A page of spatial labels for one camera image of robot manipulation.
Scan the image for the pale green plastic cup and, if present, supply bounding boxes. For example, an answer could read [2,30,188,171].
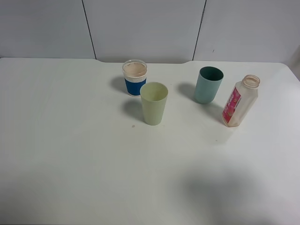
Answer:
[140,82,168,126]

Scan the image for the clear plastic drink bottle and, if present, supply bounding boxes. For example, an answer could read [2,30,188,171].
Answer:
[222,75,260,127]

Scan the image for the blue sleeved paper cup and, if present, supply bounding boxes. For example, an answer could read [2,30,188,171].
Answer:
[122,60,147,97]

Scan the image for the teal plastic cup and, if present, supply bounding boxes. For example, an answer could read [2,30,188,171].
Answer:
[194,66,224,104]

